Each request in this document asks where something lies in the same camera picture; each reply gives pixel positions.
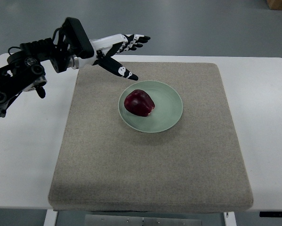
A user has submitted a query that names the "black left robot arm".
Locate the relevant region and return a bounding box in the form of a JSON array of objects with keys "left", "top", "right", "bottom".
[{"left": 0, "top": 17, "right": 150, "bottom": 118}]

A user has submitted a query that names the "beige felt mat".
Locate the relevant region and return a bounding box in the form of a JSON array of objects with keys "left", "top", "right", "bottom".
[{"left": 48, "top": 62, "right": 253, "bottom": 213}]

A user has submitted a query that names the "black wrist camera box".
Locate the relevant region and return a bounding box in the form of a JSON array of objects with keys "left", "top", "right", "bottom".
[{"left": 61, "top": 17, "right": 95, "bottom": 59}]

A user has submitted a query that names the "brown cardboard box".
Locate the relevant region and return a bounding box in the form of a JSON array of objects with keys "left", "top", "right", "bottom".
[{"left": 266, "top": 0, "right": 282, "bottom": 10}]

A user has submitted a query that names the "white table leg frame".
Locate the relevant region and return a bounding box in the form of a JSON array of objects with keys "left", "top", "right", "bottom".
[{"left": 43, "top": 210, "right": 58, "bottom": 226}]

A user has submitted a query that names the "black table control panel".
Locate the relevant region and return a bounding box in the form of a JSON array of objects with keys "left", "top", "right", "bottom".
[{"left": 259, "top": 211, "right": 282, "bottom": 218}]

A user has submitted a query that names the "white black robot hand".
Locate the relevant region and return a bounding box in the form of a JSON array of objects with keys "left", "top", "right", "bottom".
[{"left": 73, "top": 34, "right": 151, "bottom": 81}]

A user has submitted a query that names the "red apple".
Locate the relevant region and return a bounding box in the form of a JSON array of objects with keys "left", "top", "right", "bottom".
[{"left": 124, "top": 89, "right": 155, "bottom": 117}]

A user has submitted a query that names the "light green plate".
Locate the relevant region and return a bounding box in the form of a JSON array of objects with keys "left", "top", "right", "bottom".
[{"left": 118, "top": 81, "right": 183, "bottom": 133}]

